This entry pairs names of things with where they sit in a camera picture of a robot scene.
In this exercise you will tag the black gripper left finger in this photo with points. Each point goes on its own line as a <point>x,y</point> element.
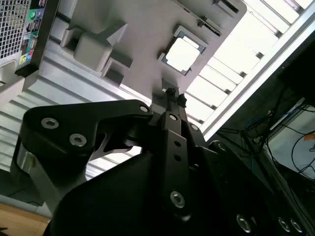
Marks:
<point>176,157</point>

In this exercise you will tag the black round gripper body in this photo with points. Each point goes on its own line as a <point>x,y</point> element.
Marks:
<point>128,196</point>

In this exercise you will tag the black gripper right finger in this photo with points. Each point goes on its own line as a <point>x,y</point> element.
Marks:
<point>195,136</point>

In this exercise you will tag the silver square CPU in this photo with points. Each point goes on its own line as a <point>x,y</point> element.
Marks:
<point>182,54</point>

